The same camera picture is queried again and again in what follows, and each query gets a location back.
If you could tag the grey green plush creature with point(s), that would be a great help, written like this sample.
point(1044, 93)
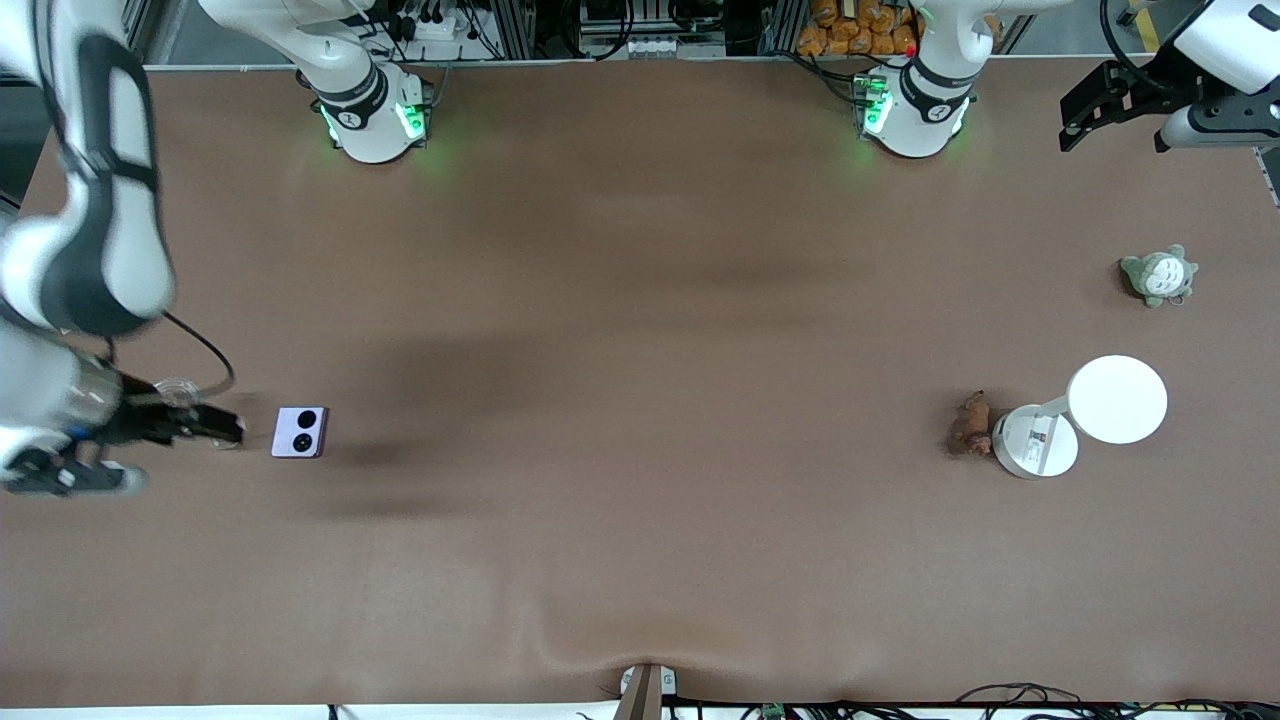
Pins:
point(1160, 277)

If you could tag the lilac flip phone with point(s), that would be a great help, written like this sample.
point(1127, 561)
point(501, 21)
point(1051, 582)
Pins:
point(300, 432)

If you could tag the pile of orange plush toys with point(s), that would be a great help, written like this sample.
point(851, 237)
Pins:
point(850, 25)

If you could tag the white power strip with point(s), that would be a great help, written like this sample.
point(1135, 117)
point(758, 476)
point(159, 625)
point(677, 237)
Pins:
point(440, 22)
point(650, 46)

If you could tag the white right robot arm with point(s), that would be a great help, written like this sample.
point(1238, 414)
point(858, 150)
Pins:
point(370, 130)

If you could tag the front camera stand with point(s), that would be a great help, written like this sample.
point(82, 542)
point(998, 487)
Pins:
point(643, 692)

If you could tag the white round desk lamp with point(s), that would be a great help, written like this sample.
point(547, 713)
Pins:
point(1115, 400)

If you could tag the clear plastic cup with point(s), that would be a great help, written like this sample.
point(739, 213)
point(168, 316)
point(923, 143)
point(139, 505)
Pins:
point(178, 390)

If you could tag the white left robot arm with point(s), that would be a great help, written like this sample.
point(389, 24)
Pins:
point(915, 120)

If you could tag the large table cover sheet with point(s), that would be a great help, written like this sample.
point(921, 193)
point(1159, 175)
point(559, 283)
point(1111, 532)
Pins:
point(640, 560)

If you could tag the small lion statue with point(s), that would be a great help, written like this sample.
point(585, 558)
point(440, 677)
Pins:
point(970, 428)

